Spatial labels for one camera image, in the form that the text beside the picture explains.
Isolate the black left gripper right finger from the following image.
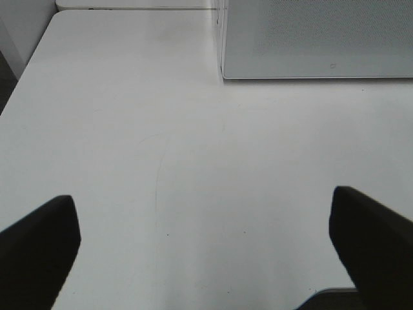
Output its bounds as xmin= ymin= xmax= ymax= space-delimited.
xmin=328 ymin=186 xmax=412 ymax=309

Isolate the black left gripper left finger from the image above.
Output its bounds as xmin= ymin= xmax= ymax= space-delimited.
xmin=1 ymin=195 xmax=81 ymax=309

